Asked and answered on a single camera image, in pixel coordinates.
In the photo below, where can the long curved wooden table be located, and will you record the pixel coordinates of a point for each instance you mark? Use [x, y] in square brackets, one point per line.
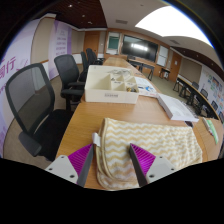
[191, 91]

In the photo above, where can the brown wooden door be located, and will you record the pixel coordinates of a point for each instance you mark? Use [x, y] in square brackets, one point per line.
[175, 66]
[91, 42]

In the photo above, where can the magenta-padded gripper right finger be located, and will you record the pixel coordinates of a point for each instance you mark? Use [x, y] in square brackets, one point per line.
[144, 160]

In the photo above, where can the row of black chairs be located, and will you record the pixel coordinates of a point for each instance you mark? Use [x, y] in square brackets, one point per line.
[205, 98]

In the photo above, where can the black mesh office chair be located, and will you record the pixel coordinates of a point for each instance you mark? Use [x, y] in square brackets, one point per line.
[66, 68]
[84, 60]
[30, 96]

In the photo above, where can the group of black office chairs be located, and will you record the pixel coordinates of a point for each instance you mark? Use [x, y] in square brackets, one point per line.
[92, 56]

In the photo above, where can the bright ceiling light panel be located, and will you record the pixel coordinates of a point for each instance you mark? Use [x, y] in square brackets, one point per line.
[171, 23]

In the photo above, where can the large black wall screen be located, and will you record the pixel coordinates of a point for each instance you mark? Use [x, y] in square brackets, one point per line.
[139, 48]

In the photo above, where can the pack of coloured markers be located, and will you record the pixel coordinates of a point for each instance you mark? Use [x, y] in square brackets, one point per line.
[204, 122]

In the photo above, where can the small white blue flat box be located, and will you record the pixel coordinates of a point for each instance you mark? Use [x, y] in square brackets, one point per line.
[148, 91]

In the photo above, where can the whiteboard with green sheet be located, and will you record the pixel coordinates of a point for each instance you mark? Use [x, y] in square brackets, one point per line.
[113, 43]

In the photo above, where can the white compartment box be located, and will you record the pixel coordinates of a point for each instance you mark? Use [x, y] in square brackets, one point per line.
[100, 95]

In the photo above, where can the green booklet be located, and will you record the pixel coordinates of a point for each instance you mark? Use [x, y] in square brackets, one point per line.
[212, 130]

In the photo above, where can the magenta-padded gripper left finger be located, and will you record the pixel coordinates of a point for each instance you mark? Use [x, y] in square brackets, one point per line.
[80, 161]

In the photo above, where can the plain white whiteboard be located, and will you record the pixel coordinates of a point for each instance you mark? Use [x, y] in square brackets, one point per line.
[162, 55]

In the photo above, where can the dark wooden desk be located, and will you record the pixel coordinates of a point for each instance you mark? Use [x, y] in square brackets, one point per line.
[141, 63]

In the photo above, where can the small dark oval object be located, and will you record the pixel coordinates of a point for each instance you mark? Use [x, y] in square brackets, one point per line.
[189, 124]

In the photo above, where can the small dark side table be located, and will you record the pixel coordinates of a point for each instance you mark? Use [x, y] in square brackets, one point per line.
[164, 70]

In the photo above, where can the purple white wall banner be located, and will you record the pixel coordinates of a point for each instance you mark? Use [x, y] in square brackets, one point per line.
[60, 43]

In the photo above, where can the white printed paper sheet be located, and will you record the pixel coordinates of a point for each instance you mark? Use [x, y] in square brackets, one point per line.
[144, 81]

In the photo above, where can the cream zigzag patterned towel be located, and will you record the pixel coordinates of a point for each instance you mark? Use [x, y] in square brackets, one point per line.
[160, 140]

